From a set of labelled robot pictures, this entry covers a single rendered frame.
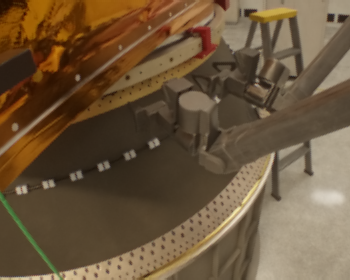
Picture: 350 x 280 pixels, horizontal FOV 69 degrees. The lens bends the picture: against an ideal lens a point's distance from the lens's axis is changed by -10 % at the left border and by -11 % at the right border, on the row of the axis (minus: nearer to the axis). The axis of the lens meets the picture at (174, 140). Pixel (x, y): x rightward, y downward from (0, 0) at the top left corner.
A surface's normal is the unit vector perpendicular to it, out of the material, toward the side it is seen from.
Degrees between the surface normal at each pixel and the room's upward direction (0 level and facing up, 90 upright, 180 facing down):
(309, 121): 93
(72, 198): 62
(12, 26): 91
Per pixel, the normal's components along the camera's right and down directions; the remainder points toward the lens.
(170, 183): 0.49, 0.00
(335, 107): -0.56, 0.57
